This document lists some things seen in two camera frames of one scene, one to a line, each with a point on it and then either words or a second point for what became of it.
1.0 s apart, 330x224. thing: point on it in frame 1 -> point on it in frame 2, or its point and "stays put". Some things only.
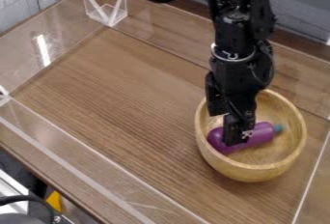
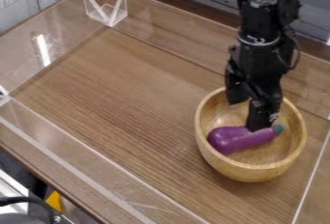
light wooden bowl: x=255 y=163 stays put
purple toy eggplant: x=263 y=134 stays put
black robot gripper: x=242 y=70 -> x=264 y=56
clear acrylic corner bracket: x=107 y=14 stays put
